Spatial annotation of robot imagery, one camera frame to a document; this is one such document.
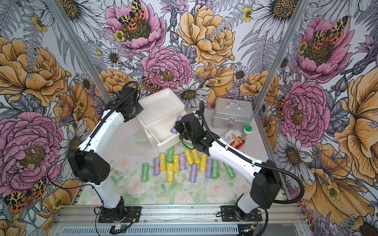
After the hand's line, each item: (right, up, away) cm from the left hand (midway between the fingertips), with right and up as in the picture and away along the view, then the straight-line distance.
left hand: (136, 113), depth 86 cm
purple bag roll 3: (+26, -29, +6) cm, 40 cm away
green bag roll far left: (+5, -33, +2) cm, 33 cm away
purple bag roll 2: (+11, -29, +4) cm, 32 cm away
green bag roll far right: (+54, -33, +1) cm, 63 cm away
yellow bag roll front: (+20, -36, -2) cm, 41 cm away
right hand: (+23, -7, -9) cm, 25 cm away
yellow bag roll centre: (+23, -30, +4) cm, 37 cm away
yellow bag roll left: (+15, -30, +4) cm, 34 cm away
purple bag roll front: (+33, -35, 0) cm, 48 cm away
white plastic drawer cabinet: (+12, -1, 0) cm, 12 cm away
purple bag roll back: (+42, -32, +2) cm, 53 cm away
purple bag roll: (+23, -9, -12) cm, 27 cm away
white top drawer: (+15, -13, -3) cm, 20 cm away
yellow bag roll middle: (+30, -27, +7) cm, 41 cm away
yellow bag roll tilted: (+34, -27, +6) cm, 44 cm away
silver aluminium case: (+59, +1, +14) cm, 61 cm away
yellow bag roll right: (+39, -31, +4) cm, 50 cm away
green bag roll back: (+29, -14, -20) cm, 39 cm away
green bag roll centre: (+18, -25, +9) cm, 32 cm away
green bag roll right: (+46, -33, +2) cm, 56 cm away
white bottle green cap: (+67, -11, +12) cm, 69 cm away
